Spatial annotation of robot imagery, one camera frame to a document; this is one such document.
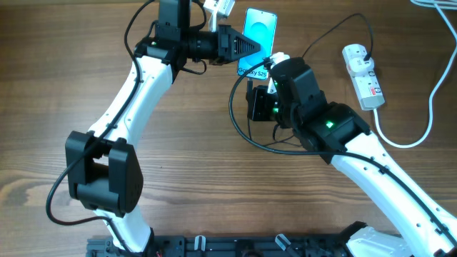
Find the blue Galaxy smartphone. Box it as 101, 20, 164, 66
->
237, 8, 277, 76

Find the black USB charging cable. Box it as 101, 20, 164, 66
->
246, 13, 374, 148

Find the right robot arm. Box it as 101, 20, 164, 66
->
250, 56, 456, 256

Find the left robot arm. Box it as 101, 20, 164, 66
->
63, 1, 260, 256

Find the white charger plug adapter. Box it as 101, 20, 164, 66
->
346, 56, 374, 76

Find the white power strip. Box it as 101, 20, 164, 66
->
342, 44, 385, 111

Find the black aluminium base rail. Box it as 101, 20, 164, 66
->
86, 233, 343, 257

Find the white power strip cord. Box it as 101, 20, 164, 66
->
373, 0, 457, 149

